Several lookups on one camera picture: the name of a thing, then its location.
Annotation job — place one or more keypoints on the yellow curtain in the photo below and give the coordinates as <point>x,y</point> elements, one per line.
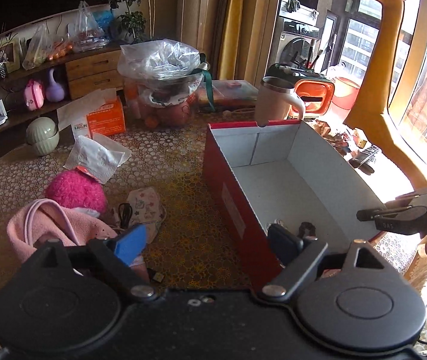
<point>228,41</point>

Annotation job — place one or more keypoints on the purple vase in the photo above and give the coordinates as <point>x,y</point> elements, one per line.
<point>55,92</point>

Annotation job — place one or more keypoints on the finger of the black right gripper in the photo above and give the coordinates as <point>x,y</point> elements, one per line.
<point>371,214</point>

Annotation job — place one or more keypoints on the orange white tissue box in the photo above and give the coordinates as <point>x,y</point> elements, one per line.
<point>100,111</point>

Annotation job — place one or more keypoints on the framed picture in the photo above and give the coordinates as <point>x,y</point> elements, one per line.
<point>10,56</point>

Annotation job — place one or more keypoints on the front-load washing machine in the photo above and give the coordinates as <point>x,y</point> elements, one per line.
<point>296,41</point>

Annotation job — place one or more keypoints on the red plastic bucket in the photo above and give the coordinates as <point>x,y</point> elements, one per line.
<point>345,93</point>

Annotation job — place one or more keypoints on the pink round pouch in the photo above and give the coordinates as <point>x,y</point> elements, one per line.
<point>34,95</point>

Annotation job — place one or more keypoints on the plastic bag with fruit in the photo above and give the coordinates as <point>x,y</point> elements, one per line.
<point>40,46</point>

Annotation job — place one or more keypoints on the crumpled brown wrappers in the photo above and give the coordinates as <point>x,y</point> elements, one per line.
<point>343,139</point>

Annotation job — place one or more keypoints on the pink fleece cloth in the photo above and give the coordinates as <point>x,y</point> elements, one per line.
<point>45,219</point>

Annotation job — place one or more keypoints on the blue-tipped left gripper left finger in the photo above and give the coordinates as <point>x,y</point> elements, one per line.
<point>111,258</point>

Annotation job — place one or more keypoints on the plastic bag with blue items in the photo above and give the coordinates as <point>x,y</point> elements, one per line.
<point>91,29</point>

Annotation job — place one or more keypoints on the clear plastic bag on basket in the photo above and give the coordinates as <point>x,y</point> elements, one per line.
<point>157,60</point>

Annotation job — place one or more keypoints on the clear plastic bead box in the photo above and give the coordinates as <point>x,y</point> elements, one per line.
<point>227,95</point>

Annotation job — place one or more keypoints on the beige steel travel mug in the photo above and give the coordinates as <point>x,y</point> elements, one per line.
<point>275,99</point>

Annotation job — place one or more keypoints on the black remote control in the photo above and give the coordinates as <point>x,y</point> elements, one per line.
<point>364,156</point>

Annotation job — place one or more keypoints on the yellow giraffe shaped chair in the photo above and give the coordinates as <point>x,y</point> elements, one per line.
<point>369,112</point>

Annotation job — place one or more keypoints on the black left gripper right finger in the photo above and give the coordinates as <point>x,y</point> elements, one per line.
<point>299,258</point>

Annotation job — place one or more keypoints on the green ceramic round jar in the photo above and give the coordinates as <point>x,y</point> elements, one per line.
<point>42,136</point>

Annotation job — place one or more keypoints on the red white cardboard shoebox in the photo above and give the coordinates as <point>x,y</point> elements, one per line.
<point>288,172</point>

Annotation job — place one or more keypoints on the pink fluffy plush toy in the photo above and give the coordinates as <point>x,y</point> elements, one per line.
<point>73,189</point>

